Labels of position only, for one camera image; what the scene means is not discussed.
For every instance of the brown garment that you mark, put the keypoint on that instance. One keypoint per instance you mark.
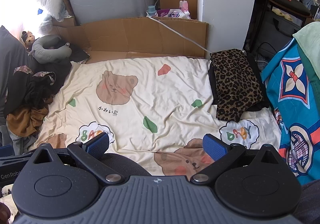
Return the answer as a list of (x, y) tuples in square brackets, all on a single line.
[(22, 120)]

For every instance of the black shorts bear print trim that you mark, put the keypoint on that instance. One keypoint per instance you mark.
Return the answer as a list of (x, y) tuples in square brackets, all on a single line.
[(35, 91)]

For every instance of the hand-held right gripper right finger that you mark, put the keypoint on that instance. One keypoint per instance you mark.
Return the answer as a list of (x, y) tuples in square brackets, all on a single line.
[(213, 145)]

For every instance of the small teddy bear toy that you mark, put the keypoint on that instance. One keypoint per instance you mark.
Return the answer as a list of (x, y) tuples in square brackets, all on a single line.
[(29, 37)]

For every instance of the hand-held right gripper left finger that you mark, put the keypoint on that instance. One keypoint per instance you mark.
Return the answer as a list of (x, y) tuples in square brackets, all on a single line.
[(98, 142)]

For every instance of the blue patterned quilt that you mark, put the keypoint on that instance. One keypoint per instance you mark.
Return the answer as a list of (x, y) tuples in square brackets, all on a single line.
[(287, 103)]

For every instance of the flat cardboard sheet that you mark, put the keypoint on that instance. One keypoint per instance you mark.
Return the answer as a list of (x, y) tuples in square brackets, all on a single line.
[(140, 36)]

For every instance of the pink bunny bottle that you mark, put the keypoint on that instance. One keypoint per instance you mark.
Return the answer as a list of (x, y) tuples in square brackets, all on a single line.
[(183, 6)]

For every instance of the cream bear printed blanket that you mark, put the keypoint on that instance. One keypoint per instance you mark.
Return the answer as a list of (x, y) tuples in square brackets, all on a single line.
[(160, 103)]

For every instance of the grey pants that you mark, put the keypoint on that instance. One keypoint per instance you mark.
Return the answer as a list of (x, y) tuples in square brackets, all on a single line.
[(17, 142)]

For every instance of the blue capped bottle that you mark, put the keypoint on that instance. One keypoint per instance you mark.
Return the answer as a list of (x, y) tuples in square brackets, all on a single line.
[(151, 11)]

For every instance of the small black cloth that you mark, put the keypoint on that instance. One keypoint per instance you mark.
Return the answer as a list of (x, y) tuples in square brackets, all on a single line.
[(78, 53)]

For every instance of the crumpled black garment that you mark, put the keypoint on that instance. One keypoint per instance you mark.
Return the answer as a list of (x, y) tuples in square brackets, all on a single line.
[(61, 71)]

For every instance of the grey neck pillow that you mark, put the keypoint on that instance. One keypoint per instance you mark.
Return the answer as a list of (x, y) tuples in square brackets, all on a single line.
[(45, 50)]

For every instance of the black bag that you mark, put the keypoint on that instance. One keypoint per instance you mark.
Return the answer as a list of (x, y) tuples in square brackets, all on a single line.
[(272, 28)]

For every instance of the dark grey pillow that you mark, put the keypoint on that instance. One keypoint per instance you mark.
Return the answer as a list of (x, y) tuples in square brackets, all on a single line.
[(12, 56)]

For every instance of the light green towel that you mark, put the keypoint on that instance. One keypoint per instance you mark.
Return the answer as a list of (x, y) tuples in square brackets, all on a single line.
[(310, 43)]

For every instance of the leopard print garment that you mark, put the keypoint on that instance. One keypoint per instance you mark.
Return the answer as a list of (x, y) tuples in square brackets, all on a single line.
[(232, 83)]

